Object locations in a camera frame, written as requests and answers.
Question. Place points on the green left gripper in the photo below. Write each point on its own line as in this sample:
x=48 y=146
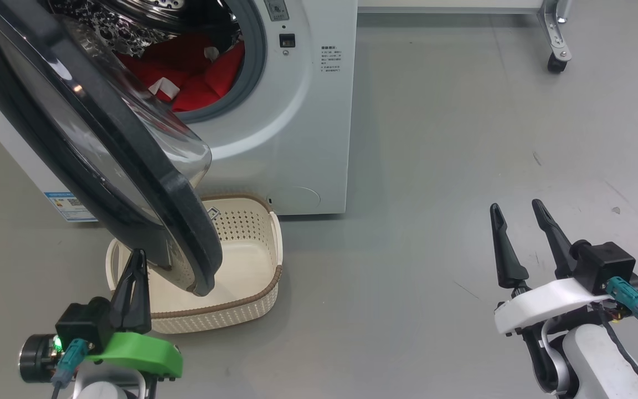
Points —
x=142 y=354

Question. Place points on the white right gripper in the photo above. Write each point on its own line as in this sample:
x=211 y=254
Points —
x=546 y=305

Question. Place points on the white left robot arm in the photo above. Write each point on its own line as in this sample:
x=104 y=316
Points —
x=103 y=388

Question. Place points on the cream perforated basket brown rim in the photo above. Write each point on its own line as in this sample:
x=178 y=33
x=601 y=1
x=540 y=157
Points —
x=241 y=310

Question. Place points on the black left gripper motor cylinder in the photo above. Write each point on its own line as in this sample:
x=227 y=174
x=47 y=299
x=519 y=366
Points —
x=36 y=357

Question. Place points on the white front-load washing machine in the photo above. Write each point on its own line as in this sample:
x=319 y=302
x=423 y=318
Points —
x=297 y=138

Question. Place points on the blue energy label sticker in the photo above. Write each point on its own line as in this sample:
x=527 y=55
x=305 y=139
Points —
x=70 y=208

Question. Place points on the black caster wheel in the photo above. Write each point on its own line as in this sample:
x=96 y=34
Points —
x=556 y=64

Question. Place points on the round white filter cover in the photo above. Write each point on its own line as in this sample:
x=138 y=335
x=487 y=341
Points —
x=297 y=198

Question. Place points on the white cabinet panel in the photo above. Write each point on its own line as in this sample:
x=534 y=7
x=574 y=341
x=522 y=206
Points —
x=452 y=5

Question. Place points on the small black text label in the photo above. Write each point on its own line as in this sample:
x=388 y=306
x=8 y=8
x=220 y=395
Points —
x=331 y=58

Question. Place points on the grey warning label sticker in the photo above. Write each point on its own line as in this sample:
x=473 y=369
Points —
x=276 y=10

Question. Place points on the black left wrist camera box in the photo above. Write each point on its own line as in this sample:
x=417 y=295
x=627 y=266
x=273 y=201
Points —
x=83 y=324

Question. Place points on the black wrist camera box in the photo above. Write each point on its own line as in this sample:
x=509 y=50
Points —
x=604 y=266
x=83 y=324

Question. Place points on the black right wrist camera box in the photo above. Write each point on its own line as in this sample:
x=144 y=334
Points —
x=604 y=266

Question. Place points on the metal cart leg bracket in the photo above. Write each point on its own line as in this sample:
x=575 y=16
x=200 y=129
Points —
x=554 y=30

